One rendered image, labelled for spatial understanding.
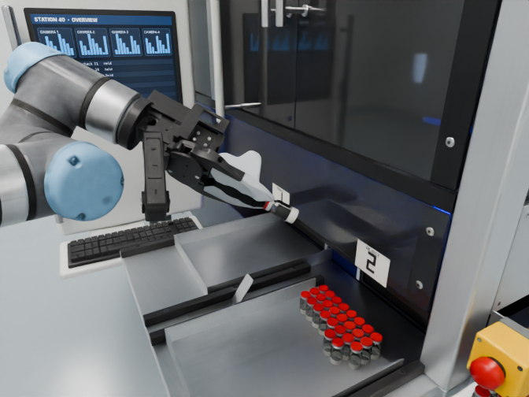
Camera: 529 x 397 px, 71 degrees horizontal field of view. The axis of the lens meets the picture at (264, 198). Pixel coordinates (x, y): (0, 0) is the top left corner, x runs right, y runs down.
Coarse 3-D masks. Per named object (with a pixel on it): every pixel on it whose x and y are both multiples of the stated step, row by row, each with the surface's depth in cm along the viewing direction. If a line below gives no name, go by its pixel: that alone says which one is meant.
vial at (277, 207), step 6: (270, 204) 50; (276, 204) 50; (282, 204) 50; (270, 210) 51; (276, 210) 50; (282, 210) 50; (288, 210) 50; (294, 210) 51; (276, 216) 51; (282, 216) 50; (288, 216) 50; (294, 216) 50
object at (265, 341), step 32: (288, 288) 81; (192, 320) 72; (224, 320) 75; (256, 320) 76; (288, 320) 76; (192, 352) 68; (224, 352) 68; (256, 352) 68; (288, 352) 68; (320, 352) 68; (192, 384) 62; (224, 384) 62; (256, 384) 62; (288, 384) 62; (320, 384) 62; (352, 384) 58
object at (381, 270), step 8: (360, 240) 72; (360, 248) 73; (368, 248) 71; (360, 256) 73; (368, 256) 71; (376, 256) 69; (384, 256) 67; (360, 264) 74; (376, 264) 70; (384, 264) 68; (368, 272) 72; (376, 272) 70; (384, 272) 68; (376, 280) 70; (384, 280) 68
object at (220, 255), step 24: (264, 216) 114; (192, 240) 105; (216, 240) 105; (240, 240) 105; (264, 240) 105; (288, 240) 105; (192, 264) 89; (216, 264) 95; (240, 264) 95; (264, 264) 95; (288, 264) 90; (312, 264) 94; (216, 288) 82
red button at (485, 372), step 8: (480, 360) 51; (488, 360) 50; (472, 368) 51; (480, 368) 50; (488, 368) 49; (496, 368) 49; (472, 376) 51; (480, 376) 50; (488, 376) 49; (496, 376) 49; (504, 376) 49; (480, 384) 51; (488, 384) 49; (496, 384) 49
